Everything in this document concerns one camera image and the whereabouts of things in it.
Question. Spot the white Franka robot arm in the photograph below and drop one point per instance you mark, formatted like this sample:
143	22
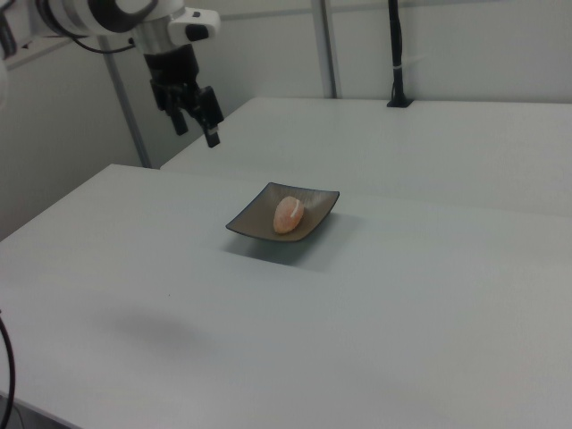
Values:
76	18

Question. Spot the square brown ceramic plate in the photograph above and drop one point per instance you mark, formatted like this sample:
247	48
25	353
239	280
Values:
254	219

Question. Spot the black pole with base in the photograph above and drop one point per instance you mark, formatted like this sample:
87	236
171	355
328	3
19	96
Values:
397	49

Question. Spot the grey upright partition post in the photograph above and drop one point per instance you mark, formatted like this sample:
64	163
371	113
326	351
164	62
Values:
327	49

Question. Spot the orange bread roll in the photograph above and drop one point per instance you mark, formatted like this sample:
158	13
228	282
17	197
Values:
289	214

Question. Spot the grey slanted partition post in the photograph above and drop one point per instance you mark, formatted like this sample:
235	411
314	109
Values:
129	116

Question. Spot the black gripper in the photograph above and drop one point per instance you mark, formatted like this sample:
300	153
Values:
172	73

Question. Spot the white zip tie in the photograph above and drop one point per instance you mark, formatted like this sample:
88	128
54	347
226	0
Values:
404	64

